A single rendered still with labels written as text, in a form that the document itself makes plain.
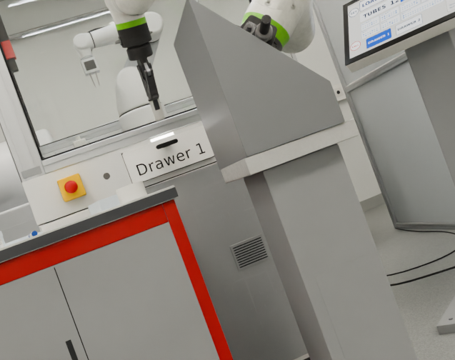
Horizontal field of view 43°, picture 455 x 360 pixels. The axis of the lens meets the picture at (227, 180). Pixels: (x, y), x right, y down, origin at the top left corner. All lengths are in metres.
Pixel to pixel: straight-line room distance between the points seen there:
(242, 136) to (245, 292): 0.82
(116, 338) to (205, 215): 0.72
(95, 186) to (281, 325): 0.78
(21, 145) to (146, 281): 0.78
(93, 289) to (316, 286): 0.50
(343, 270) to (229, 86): 0.50
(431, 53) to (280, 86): 0.93
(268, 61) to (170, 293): 0.57
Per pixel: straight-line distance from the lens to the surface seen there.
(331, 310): 1.40
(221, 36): 1.34
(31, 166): 1.95
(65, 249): 1.35
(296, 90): 1.35
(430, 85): 2.17
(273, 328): 2.05
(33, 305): 1.36
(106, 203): 1.66
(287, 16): 1.48
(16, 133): 1.97
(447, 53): 2.16
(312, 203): 1.37
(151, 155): 1.93
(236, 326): 2.01
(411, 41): 2.09
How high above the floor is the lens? 0.73
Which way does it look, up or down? level
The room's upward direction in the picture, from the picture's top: 20 degrees counter-clockwise
